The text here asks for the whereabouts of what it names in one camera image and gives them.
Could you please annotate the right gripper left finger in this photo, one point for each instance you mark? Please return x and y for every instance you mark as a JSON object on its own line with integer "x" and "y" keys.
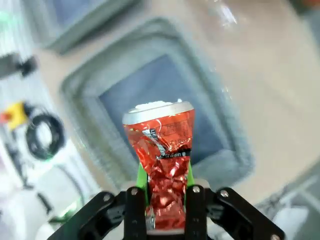
{"x": 110, "y": 215}

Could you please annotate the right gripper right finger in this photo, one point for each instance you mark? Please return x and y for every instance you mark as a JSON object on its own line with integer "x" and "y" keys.
{"x": 220, "y": 212}

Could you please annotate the crushed red soda can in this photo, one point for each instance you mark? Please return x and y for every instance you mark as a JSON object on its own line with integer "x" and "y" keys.
{"x": 165, "y": 150}

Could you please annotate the grey fabric basket Can label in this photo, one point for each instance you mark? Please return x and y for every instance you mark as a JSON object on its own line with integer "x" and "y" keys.
{"x": 175, "y": 75}

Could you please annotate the grey fabric basket Plastic label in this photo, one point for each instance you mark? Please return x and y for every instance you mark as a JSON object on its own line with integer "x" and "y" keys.
{"x": 82, "y": 27}

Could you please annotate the yellow emergency stop button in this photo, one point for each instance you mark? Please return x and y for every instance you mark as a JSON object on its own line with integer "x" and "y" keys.
{"x": 15, "y": 115}

